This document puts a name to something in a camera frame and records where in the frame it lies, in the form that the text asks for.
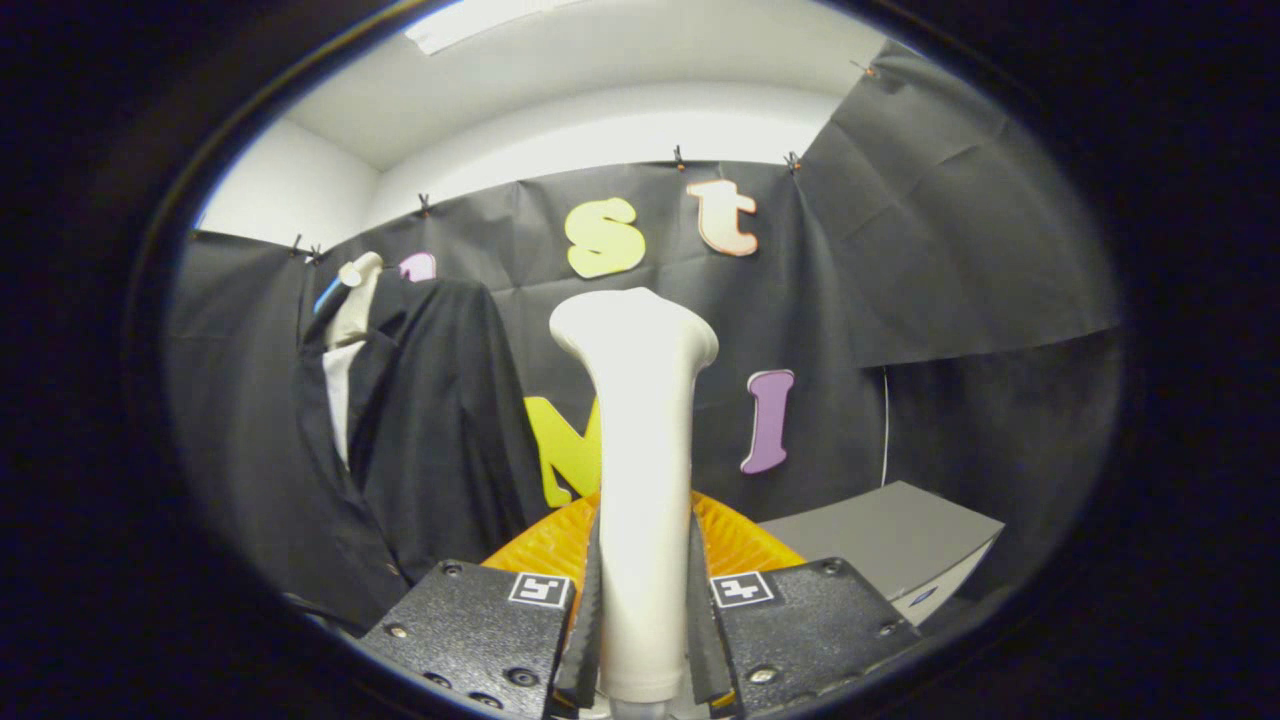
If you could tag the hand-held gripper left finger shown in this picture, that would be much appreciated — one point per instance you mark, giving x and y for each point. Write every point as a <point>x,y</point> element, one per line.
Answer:
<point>588,650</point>

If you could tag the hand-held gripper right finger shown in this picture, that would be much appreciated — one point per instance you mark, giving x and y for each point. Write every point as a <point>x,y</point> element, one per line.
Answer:
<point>703,650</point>

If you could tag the white garment steamer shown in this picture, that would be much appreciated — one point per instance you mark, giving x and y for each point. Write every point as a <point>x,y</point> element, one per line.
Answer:
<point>640,450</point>

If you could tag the black blazer jacket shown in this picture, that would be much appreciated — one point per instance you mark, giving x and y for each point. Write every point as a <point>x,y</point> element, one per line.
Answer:
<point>440,420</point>

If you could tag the white shirt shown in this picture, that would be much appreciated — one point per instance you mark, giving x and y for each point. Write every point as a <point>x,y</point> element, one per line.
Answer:
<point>340,400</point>

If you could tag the white clothes hanger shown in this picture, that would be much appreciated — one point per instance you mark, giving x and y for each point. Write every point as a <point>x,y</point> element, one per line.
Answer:
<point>358,300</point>

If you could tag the grey cabinet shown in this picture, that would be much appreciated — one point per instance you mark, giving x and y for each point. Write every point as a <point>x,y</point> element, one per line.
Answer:
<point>880,530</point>

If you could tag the black backdrop cloth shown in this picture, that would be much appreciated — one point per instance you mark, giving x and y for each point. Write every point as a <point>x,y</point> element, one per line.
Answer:
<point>900,250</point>

